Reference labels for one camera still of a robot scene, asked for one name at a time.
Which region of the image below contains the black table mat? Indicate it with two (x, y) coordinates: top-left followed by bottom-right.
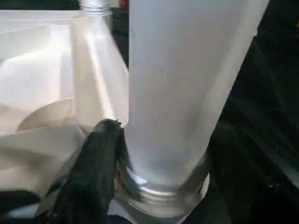
(0, 0), (299, 224)

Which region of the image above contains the white plastic table leg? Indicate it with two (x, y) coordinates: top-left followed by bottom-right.
(125, 0), (271, 194)
(79, 0), (113, 17)

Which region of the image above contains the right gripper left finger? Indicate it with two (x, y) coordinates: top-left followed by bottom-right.
(46, 118), (128, 224)

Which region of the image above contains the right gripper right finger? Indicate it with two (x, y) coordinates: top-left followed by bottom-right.
(207, 126), (299, 224)

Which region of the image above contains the white plastic table top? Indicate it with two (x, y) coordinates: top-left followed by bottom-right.
(0, 9), (211, 224)

